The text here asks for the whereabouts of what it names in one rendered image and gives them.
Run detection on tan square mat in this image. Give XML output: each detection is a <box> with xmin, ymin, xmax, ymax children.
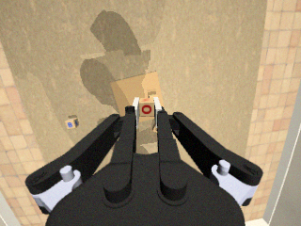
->
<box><xmin>110</xmin><ymin>72</ymin><xmax>165</xmax><ymax>117</ymax></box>

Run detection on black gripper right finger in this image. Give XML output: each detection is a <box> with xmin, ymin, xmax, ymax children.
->
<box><xmin>153</xmin><ymin>97</ymin><xmax>263</xmax><ymax>206</ymax></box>

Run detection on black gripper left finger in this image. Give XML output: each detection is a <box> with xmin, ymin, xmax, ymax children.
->
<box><xmin>24</xmin><ymin>97</ymin><xmax>139</xmax><ymax>215</ymax></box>

